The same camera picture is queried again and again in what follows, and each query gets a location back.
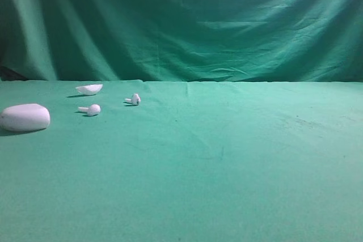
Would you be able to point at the white earbud with black tip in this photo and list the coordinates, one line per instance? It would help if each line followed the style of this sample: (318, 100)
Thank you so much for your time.
(133, 100)

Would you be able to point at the white earbud case body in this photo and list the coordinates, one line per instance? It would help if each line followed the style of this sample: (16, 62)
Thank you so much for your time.
(25, 117)

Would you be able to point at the green backdrop cloth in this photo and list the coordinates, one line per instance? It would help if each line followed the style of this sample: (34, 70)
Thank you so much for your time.
(182, 40)

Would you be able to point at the white earbud case lid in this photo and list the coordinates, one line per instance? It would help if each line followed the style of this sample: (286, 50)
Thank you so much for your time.
(89, 90)

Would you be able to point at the green table cloth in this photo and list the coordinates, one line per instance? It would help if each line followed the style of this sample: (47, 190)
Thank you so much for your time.
(197, 161)

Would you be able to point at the white earbud near left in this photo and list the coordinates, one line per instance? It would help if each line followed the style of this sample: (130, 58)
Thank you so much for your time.
(92, 110)

